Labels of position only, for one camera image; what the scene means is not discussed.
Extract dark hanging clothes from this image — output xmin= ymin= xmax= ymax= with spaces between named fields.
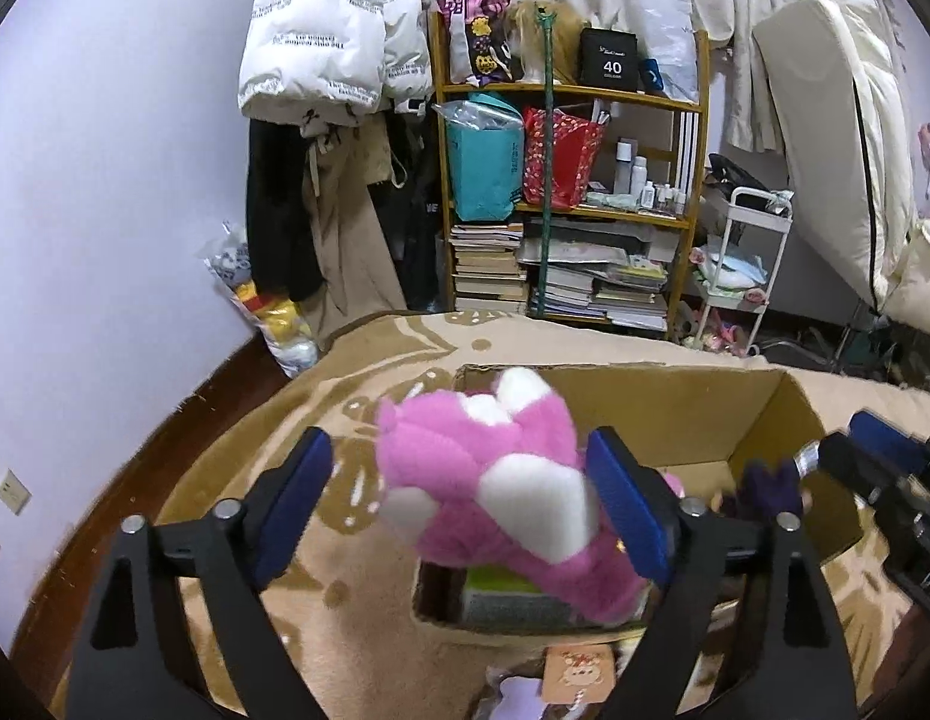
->
xmin=375 ymin=109 xmax=448 ymax=313

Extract cardboard box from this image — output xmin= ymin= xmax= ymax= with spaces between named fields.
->
xmin=411 ymin=362 xmax=865 ymax=631

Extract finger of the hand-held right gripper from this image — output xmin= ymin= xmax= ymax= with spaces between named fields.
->
xmin=847 ymin=411 xmax=930 ymax=475
xmin=796 ymin=431 xmax=913 ymax=500

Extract stack of old books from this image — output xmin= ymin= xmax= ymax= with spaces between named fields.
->
xmin=448 ymin=221 xmax=530 ymax=317

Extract wooden shelf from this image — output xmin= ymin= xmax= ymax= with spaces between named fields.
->
xmin=427 ymin=11 xmax=712 ymax=340

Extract black bag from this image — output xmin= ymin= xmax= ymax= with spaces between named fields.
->
xmin=706 ymin=154 xmax=770 ymax=193

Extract clear plastic bag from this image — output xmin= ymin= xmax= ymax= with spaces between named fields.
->
xmin=634 ymin=0 xmax=699 ymax=103

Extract teal shopping bag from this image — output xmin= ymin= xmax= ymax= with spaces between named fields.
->
xmin=433 ymin=94 xmax=527 ymax=223

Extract white puffer jacket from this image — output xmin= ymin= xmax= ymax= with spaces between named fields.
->
xmin=238 ymin=0 xmax=434 ymax=125

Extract brown floral blanket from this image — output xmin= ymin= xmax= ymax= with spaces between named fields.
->
xmin=49 ymin=311 xmax=930 ymax=720

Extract beige coat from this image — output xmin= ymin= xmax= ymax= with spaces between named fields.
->
xmin=300 ymin=120 xmax=407 ymax=340

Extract green pole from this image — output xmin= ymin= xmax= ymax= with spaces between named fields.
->
xmin=528 ymin=6 xmax=560 ymax=317

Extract plastic bag of plush toys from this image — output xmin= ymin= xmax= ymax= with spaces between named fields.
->
xmin=202 ymin=221 xmax=320 ymax=380

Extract pink white plush toy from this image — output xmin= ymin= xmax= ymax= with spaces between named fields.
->
xmin=375 ymin=367 xmax=665 ymax=625

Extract red gift bag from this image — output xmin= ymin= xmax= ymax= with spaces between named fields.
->
xmin=521 ymin=106 xmax=609 ymax=212

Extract white folded mattress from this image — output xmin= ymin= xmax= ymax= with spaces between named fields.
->
xmin=751 ymin=0 xmax=930 ymax=332

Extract black box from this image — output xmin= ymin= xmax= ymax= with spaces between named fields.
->
xmin=580 ymin=28 xmax=641 ymax=88

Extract black coat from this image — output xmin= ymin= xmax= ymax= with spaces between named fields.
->
xmin=245 ymin=116 xmax=328 ymax=302

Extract cartoon printed bag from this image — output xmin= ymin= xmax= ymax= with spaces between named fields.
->
xmin=439 ymin=0 xmax=519 ymax=86

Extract pile of magazines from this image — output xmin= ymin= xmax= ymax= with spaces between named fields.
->
xmin=529 ymin=255 xmax=671 ymax=335

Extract white trolley cart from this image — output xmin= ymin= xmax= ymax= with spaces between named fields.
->
xmin=690 ymin=186 xmax=795 ymax=358

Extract blonde wig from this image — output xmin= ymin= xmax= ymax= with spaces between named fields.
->
xmin=506 ymin=0 xmax=590 ymax=85

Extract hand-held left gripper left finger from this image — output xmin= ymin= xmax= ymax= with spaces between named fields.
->
xmin=64 ymin=426 xmax=335 ymax=720

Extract group of white cosmetic bottles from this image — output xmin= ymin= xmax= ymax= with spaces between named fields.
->
xmin=613 ymin=136 xmax=692 ymax=215

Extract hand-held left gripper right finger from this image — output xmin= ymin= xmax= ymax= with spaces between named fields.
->
xmin=587 ymin=427 xmax=860 ymax=720

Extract orange paper hang tag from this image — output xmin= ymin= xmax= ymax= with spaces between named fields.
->
xmin=542 ymin=649 xmax=614 ymax=707

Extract purple and white duck plush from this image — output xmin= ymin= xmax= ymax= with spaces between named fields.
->
xmin=724 ymin=460 xmax=807 ymax=523

